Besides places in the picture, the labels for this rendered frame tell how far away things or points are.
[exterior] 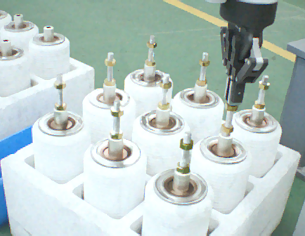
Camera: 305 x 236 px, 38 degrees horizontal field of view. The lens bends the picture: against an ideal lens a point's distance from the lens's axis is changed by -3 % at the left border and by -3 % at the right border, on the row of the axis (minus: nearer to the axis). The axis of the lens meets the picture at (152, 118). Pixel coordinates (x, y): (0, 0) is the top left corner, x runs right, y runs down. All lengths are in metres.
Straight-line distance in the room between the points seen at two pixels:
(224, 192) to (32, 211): 0.32
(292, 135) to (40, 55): 0.62
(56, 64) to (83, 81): 0.08
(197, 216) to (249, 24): 0.26
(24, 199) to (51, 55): 0.38
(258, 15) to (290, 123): 0.56
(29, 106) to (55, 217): 0.34
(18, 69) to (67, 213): 0.39
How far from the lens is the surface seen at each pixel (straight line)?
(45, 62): 1.06
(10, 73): 0.99
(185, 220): 0.61
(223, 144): 0.70
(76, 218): 0.71
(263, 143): 0.78
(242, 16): 0.59
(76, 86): 1.09
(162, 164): 0.76
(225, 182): 0.70
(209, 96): 0.86
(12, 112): 0.99
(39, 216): 0.79
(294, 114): 1.10
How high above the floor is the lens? 0.65
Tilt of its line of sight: 31 degrees down
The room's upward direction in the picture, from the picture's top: 5 degrees clockwise
